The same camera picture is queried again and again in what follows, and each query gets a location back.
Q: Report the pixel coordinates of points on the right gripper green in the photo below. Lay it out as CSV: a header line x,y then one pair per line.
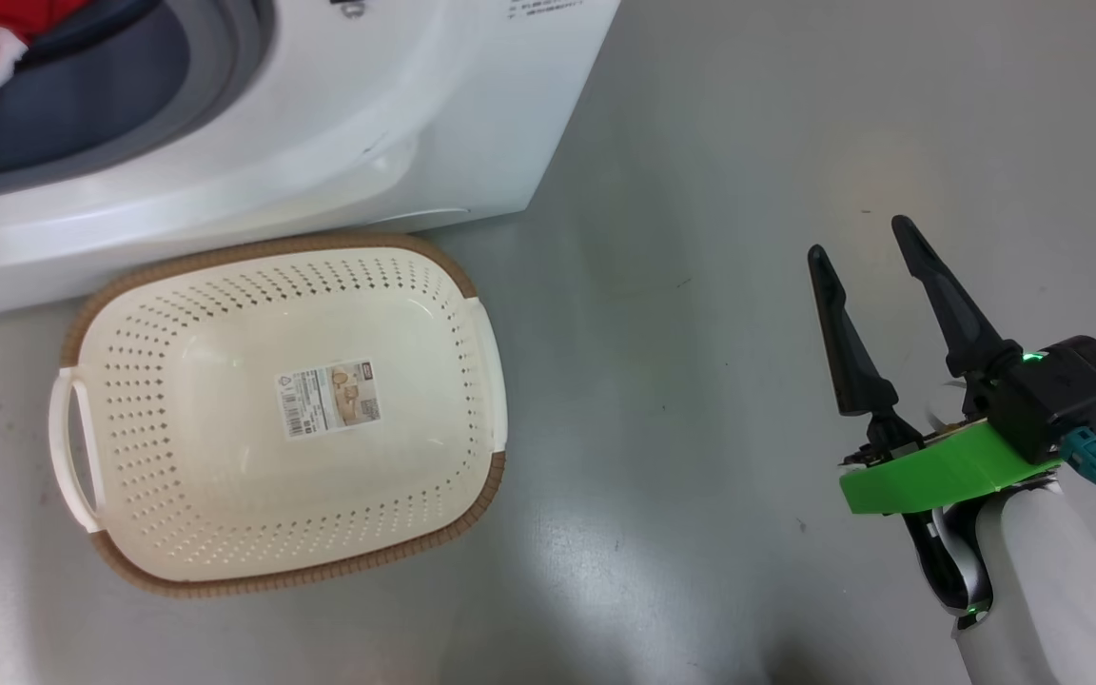
x,y
948,471

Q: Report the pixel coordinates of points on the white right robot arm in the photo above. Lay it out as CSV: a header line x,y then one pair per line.
x,y
1043,590

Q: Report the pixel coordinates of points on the steel washing machine drum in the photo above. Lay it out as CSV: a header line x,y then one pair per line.
x,y
82,95

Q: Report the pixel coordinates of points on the grey rubber door gasket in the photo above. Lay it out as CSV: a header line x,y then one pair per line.
x,y
225,67

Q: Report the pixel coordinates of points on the cream perforated laundry basket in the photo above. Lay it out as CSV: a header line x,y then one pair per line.
x,y
253,457

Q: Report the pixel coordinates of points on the basket product label sticker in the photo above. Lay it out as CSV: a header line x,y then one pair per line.
x,y
328,398

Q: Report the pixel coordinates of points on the white front-load washing machine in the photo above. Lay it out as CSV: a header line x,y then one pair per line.
x,y
396,105

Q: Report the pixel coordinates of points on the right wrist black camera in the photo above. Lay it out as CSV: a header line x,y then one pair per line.
x,y
1057,390

